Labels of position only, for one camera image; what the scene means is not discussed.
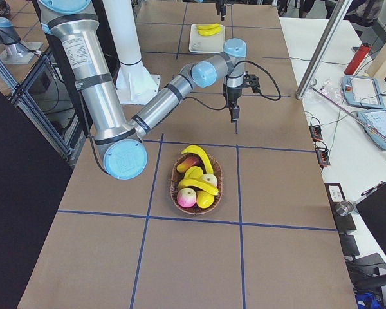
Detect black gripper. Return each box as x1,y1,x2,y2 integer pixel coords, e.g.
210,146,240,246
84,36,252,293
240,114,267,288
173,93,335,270
216,0,242,123

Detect yellow banana long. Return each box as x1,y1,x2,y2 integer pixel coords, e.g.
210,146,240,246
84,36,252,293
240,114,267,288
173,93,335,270
198,26,221,37

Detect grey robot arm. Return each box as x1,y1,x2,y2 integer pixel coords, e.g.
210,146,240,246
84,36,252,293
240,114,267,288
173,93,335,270
38,1,246,180

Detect yellow banana basket edge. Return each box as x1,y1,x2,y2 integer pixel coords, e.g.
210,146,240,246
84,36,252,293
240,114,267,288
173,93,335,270
181,145,214,174

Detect brown wicker basket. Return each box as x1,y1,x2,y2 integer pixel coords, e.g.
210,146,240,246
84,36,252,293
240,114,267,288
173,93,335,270
170,154,223,216

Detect white bear print tray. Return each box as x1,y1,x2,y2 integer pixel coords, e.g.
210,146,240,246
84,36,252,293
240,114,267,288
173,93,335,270
188,24,225,53

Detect red mango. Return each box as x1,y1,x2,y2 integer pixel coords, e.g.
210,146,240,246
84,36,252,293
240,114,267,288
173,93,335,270
176,156,201,173

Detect small yellow banana piece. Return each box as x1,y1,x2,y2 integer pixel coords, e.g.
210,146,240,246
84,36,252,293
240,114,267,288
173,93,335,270
184,166,204,179

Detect pale yellow-pink apple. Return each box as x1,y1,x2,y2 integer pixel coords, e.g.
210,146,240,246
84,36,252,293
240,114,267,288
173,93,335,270
200,173,218,187

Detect red water bottle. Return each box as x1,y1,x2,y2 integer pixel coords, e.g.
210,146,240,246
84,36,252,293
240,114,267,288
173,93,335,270
344,42,372,75

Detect upper teach pendant tablet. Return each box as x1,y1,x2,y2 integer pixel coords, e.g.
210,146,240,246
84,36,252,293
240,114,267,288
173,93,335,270
341,75,385,109

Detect teach pendant tablet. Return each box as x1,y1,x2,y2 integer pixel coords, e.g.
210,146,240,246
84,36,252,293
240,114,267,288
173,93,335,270
357,108,386,151
341,75,385,109

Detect yellow lemon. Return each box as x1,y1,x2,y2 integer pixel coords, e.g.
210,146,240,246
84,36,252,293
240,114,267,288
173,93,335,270
196,191,214,209

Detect lower teach pendant tablet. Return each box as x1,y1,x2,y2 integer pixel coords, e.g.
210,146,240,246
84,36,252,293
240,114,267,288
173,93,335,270
357,108,386,151

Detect black box white label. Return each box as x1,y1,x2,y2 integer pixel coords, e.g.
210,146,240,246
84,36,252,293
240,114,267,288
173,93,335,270
324,183,356,235

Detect small steel cup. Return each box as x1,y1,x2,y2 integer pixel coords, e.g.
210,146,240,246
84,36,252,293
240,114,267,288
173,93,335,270
335,200,356,216

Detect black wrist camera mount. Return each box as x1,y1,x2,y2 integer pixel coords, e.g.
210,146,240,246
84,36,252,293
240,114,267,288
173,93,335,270
243,73,261,94

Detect black braided right cable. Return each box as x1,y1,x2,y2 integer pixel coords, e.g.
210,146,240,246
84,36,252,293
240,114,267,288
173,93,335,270
183,59,282,112

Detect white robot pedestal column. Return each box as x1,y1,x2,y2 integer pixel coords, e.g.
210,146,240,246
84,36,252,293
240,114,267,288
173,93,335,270
103,0,142,66

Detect aluminium frame post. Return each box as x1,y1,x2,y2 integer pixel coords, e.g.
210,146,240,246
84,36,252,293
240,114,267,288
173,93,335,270
296,0,352,100

